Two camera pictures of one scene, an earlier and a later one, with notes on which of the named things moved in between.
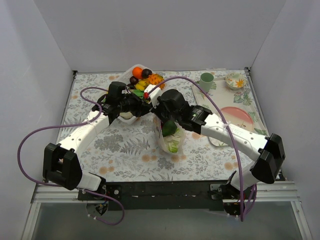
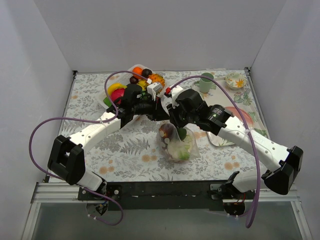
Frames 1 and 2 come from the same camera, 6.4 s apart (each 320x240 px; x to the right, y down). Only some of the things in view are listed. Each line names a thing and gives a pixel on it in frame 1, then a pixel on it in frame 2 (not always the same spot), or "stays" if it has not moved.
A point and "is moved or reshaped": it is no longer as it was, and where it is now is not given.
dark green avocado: [169, 128] → [182, 132]
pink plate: [237, 117] stays
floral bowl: [235, 81] stays
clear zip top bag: [174, 143] is moved or reshaped
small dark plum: [133, 80] stays
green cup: [206, 80] stays
